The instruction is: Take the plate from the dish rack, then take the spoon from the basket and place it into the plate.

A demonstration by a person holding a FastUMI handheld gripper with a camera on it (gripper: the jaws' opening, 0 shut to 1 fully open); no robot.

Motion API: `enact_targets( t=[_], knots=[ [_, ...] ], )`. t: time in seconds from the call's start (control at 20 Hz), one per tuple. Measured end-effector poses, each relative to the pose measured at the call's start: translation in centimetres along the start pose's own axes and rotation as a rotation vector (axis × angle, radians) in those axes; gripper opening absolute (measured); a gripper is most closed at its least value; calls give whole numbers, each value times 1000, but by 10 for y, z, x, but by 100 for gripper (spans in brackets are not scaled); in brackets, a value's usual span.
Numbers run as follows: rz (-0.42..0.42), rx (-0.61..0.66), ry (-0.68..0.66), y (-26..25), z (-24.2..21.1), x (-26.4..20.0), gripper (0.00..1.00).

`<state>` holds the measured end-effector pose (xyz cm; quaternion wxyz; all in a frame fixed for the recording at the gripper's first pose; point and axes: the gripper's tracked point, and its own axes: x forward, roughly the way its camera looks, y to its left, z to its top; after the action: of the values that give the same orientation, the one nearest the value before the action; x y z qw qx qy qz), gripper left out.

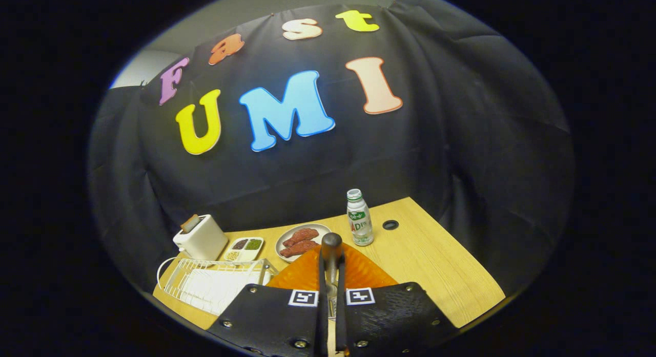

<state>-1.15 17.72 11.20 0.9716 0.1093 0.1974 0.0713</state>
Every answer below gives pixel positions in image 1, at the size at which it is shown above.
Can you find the white toaster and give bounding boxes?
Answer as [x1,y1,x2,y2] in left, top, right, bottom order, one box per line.
[173,214,229,261]

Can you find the white oval dish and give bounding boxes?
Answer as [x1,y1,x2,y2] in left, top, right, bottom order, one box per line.
[275,223,333,263]

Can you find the white divided condiment dish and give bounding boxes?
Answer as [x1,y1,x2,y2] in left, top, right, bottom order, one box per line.
[223,237,264,263]

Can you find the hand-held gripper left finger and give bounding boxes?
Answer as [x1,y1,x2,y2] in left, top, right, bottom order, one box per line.
[208,244,329,357]

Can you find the white drink bottle green label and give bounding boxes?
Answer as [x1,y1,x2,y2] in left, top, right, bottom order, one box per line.
[346,188,374,246]

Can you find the wooden handle spoon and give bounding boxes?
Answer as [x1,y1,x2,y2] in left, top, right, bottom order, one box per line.
[320,233,344,322]

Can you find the red sausage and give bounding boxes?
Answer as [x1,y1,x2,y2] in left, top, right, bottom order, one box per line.
[280,240,321,258]
[282,228,319,247]

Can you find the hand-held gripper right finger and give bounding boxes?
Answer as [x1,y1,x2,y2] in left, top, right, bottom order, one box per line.
[336,243,459,357]

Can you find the white wire dish rack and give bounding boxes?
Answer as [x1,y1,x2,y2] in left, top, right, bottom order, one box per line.
[157,257,280,317]

